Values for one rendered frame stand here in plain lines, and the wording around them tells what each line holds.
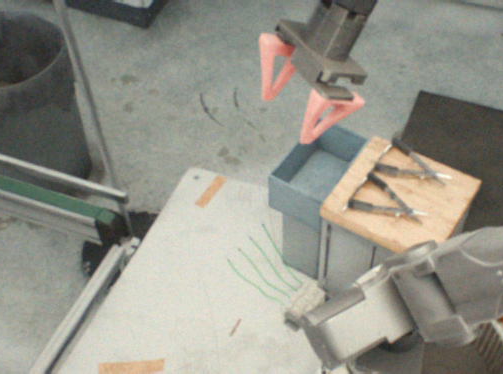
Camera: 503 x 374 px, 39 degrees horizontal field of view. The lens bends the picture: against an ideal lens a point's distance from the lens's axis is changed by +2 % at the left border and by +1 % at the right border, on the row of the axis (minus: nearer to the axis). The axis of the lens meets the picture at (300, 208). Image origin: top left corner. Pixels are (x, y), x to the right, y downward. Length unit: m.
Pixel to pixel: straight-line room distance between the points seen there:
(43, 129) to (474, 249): 1.93
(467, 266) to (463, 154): 2.18
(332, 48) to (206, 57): 2.32
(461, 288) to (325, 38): 0.32
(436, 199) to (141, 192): 1.58
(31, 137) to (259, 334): 1.26
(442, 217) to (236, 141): 1.65
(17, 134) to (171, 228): 0.97
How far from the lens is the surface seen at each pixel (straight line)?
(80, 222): 1.58
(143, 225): 2.45
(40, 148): 2.40
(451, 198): 1.16
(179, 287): 1.38
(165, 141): 2.72
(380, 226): 1.11
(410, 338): 0.70
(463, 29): 3.29
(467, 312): 0.56
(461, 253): 0.54
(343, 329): 0.61
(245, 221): 1.46
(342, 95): 0.74
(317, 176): 1.27
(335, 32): 0.74
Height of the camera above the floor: 1.95
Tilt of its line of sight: 52 degrees down
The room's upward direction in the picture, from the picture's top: 2 degrees clockwise
